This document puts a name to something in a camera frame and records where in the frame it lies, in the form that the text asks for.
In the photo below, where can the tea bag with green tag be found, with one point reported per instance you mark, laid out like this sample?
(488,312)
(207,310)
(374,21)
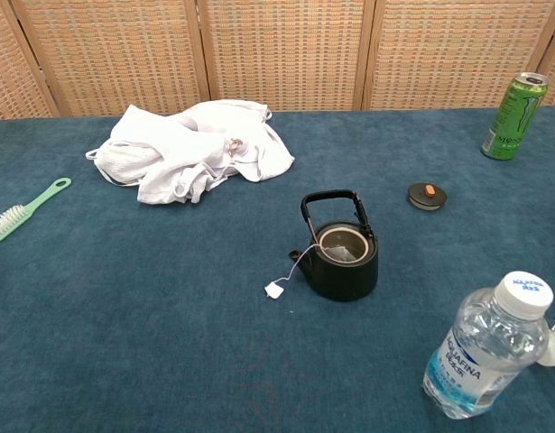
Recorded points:
(274,291)

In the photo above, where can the black cast iron teapot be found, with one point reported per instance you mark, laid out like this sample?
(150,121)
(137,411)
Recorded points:
(345,280)

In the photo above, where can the black teapot lid orange knob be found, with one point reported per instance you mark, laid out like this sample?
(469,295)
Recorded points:
(421,199)

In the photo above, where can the crumpled white cloth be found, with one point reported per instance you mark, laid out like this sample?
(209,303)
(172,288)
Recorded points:
(178,153)

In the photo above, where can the blue felt table mat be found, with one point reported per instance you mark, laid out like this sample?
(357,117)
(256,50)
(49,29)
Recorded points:
(169,325)

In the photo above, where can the clear water bottle white cap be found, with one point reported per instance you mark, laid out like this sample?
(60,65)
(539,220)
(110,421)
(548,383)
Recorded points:
(480,356)

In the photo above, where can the green energy drink can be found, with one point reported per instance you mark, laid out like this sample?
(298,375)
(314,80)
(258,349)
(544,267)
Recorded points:
(507,122)

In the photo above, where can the mint green hairbrush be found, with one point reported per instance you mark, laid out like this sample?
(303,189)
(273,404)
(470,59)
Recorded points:
(15,221)

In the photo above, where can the clear bottle green label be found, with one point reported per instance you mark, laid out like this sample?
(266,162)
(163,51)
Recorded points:
(554,352)

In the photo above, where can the woven folding screen wooden frame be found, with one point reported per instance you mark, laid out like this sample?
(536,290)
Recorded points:
(281,49)

